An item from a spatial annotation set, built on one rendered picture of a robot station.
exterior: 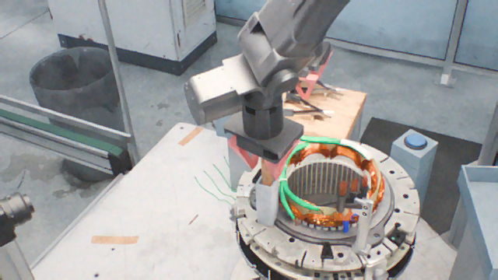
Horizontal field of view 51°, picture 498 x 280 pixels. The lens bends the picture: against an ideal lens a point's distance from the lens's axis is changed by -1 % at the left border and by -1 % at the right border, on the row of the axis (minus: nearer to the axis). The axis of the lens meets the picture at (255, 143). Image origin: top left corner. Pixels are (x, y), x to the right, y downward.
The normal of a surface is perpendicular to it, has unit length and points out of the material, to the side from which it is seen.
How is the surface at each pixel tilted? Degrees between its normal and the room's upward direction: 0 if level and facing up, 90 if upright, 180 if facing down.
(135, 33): 90
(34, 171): 0
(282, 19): 74
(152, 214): 0
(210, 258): 0
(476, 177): 90
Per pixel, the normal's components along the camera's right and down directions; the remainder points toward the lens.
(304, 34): 0.47, 0.75
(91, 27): -0.43, 0.58
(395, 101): -0.03, -0.77
